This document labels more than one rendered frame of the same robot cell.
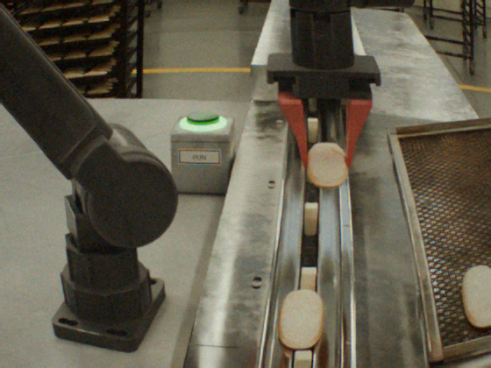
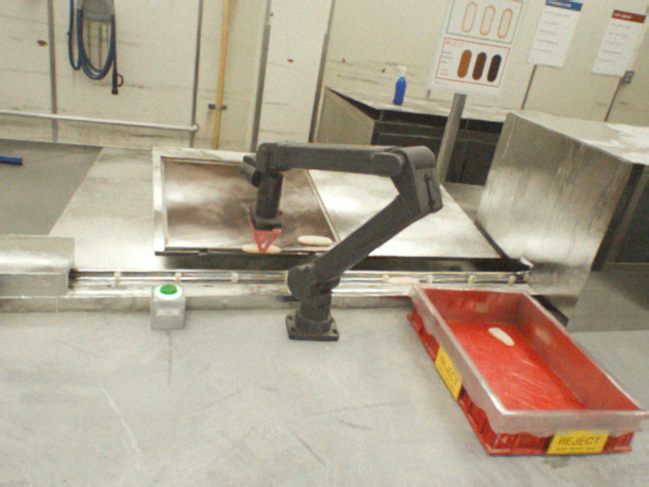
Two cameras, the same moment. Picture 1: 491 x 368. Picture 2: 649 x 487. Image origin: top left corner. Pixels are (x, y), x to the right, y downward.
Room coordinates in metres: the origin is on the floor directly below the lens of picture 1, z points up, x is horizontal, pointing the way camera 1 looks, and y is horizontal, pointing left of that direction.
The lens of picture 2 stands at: (1.12, 1.13, 1.55)
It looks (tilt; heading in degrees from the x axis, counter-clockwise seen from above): 24 degrees down; 245
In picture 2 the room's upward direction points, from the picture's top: 10 degrees clockwise
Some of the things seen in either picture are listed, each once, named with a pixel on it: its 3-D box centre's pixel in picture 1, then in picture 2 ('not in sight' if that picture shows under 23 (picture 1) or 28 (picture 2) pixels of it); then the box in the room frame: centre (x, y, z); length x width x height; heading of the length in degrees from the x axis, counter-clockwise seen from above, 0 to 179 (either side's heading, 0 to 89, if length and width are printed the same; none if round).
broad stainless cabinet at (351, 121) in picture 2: not in sight; (457, 175); (-1.36, -2.05, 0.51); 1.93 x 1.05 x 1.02; 175
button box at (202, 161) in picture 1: (205, 166); (167, 312); (0.95, 0.05, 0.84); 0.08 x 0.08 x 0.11; 85
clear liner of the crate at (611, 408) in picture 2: not in sight; (510, 357); (0.24, 0.36, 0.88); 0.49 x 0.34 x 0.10; 80
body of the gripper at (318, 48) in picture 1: (323, 43); (267, 207); (0.71, -0.07, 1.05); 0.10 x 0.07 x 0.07; 86
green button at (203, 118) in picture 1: (202, 122); (168, 291); (0.95, 0.05, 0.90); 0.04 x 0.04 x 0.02
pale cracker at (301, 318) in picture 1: (301, 315); not in sight; (0.58, -0.05, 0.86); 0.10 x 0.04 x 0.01; 175
